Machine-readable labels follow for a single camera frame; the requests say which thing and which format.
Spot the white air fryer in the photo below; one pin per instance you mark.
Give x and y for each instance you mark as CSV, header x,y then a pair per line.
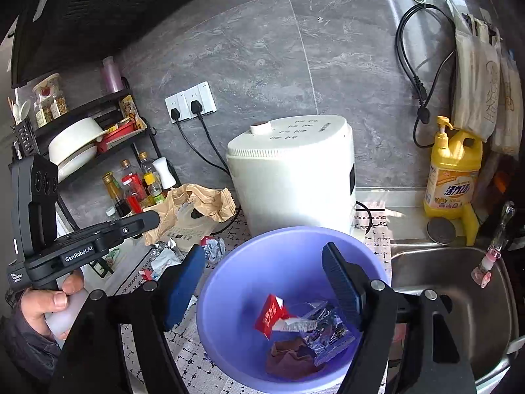
x,y
287,180

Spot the pink plastic bottle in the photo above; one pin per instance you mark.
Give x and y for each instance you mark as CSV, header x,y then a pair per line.
x,y
111,76

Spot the black utensil holder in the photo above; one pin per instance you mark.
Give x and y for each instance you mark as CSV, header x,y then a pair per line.
x,y
23,137

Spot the brown paper bag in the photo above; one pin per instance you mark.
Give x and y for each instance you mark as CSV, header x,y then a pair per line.
x,y
205,199

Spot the clear spice jars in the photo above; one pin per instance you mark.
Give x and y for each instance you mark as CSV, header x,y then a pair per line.
x,y
51,106

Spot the small red white wrapper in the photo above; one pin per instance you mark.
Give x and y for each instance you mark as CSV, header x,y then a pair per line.
x,y
148,275

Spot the black power plug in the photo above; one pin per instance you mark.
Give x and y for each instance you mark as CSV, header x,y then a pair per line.
x,y
176,115
195,108

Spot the red snack wrapper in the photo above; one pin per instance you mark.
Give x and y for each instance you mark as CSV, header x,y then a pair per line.
x,y
270,316

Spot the red plastic container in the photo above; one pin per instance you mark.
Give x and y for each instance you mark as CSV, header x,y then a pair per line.
x,y
117,139

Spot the yellow detergent bottle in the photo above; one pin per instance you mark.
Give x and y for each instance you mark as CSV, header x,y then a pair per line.
x,y
451,172

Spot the gold cap glass bottle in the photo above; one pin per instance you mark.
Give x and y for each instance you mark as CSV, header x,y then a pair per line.
x,y
144,164
128,166

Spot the white plate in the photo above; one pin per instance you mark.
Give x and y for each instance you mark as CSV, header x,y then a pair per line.
x,y
76,166

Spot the white wall socket panel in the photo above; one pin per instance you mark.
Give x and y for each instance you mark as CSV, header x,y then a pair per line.
x,y
174,102
205,96

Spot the beige hanging bag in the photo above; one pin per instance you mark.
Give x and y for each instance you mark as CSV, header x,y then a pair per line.
x,y
508,111
478,82

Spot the white bowl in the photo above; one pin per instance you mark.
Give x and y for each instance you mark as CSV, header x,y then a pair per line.
x,y
76,137

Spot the stainless steel sink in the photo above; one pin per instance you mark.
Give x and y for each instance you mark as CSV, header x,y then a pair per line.
x,y
451,316

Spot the white cap oil dispenser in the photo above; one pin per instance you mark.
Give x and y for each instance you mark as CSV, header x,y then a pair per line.
x,y
164,172

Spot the cream kettle base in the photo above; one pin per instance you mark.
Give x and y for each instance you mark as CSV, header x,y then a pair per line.
x,y
188,232

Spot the clear pink faucet nozzle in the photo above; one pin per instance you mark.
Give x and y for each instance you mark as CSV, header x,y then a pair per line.
x,y
498,238

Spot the yellow cap green label bottle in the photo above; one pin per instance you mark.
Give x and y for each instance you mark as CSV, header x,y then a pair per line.
x,y
154,188

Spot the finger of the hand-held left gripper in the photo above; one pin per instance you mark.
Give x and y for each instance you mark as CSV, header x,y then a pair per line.
x,y
135,223

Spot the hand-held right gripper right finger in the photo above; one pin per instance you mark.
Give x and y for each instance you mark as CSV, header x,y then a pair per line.
x,y
342,283

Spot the purple plastic basin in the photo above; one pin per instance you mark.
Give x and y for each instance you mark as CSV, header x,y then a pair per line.
x,y
246,279

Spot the round metal sink stopper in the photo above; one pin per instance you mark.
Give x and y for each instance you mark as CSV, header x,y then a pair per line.
x,y
442,230

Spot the patterned white table mat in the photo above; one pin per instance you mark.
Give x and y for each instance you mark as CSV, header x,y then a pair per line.
x,y
188,349

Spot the silver foil wrapper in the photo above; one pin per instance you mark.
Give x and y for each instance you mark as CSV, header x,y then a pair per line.
x,y
324,336

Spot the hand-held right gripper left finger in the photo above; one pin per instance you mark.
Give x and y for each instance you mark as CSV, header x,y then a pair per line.
x,y
186,291

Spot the black metal kitchen rack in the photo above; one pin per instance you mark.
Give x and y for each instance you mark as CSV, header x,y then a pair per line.
x,y
106,100

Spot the dark soy sauce bottle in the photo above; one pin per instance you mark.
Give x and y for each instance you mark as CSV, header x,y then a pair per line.
x,y
115,197

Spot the yellow snack packet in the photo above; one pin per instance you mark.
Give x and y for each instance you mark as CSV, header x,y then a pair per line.
x,y
132,111

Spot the small white cap bottle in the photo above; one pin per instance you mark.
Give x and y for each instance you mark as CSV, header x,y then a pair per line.
x,y
111,213

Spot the person's left hand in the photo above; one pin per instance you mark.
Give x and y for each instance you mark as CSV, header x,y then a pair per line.
x,y
41,303

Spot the red cap oil bottle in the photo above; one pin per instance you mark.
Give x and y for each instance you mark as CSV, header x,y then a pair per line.
x,y
135,195

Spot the brown crumpled paper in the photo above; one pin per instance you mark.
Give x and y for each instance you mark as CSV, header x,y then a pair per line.
x,y
287,361

